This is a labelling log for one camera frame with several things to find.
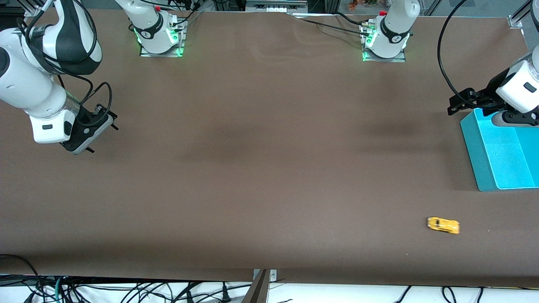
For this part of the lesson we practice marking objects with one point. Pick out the yellow toy beetle car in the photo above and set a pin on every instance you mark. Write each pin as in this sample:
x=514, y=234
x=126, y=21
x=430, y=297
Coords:
x=443, y=225

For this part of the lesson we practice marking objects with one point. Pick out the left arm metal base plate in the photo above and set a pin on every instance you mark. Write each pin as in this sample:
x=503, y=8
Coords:
x=383, y=60

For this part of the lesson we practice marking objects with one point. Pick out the small metal table bracket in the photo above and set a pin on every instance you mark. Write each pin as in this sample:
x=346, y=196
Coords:
x=273, y=275

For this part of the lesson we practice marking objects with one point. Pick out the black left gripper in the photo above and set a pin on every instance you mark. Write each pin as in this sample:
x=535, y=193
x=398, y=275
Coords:
x=492, y=90

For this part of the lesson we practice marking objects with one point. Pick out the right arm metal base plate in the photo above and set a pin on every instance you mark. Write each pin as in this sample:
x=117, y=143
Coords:
x=182, y=38

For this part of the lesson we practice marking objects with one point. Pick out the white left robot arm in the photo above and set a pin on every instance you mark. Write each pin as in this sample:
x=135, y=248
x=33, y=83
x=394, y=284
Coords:
x=391, y=42

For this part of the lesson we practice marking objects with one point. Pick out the grey background equipment box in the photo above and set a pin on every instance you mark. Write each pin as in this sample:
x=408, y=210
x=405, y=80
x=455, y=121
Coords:
x=276, y=6

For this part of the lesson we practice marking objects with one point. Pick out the cyan plastic bin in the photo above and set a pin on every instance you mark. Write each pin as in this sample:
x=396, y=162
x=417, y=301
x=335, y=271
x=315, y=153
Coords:
x=505, y=168

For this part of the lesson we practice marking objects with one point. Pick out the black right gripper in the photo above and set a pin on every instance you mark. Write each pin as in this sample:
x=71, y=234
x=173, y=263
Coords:
x=84, y=117

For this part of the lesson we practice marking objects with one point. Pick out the dark slanted bar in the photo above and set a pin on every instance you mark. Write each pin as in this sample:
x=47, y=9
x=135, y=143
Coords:
x=257, y=292

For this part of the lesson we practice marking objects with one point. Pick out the aluminium frame profile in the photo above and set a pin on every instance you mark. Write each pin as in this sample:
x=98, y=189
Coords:
x=330, y=5

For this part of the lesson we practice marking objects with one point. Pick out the metal corner bracket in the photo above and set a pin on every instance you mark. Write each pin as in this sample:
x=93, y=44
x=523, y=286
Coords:
x=514, y=22

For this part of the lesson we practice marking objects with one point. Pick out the colourful background items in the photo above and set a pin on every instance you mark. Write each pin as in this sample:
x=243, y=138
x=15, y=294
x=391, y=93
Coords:
x=353, y=5

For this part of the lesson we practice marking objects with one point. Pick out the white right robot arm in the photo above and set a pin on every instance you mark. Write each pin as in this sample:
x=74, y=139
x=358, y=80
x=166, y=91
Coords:
x=25, y=88

